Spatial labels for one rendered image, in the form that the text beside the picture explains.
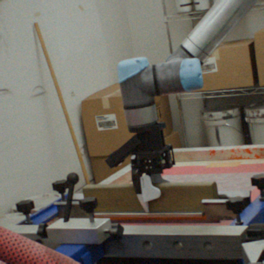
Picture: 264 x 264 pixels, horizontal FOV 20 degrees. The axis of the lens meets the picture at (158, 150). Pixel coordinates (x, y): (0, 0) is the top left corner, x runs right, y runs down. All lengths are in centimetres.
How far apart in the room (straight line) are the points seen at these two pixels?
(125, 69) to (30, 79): 311
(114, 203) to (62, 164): 318
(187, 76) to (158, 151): 19
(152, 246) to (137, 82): 40
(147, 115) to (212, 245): 38
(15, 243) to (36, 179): 367
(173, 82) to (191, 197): 27
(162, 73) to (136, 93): 8
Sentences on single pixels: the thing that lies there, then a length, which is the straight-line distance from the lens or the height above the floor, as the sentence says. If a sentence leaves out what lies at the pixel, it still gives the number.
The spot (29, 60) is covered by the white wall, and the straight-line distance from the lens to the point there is 485.
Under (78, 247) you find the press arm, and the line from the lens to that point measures 157.
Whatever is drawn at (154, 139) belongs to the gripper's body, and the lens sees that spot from 178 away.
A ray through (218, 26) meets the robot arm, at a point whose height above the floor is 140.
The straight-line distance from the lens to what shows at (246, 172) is 221.
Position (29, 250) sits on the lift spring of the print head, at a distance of 117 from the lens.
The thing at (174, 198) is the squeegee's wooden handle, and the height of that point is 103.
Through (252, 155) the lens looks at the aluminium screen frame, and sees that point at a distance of 234.
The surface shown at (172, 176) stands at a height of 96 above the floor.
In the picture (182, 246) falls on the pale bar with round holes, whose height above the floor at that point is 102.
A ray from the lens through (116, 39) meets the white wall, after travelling 578.
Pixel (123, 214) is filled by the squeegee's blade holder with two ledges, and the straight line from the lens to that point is 188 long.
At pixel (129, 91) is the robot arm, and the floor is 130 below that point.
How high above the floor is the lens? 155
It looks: 13 degrees down
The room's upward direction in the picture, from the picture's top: 10 degrees counter-clockwise
